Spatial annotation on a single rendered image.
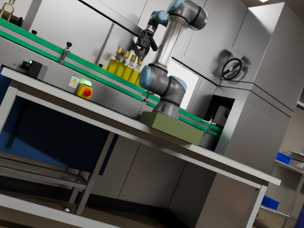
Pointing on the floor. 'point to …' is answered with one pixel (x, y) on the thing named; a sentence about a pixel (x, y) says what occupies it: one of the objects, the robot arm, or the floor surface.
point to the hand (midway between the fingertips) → (140, 60)
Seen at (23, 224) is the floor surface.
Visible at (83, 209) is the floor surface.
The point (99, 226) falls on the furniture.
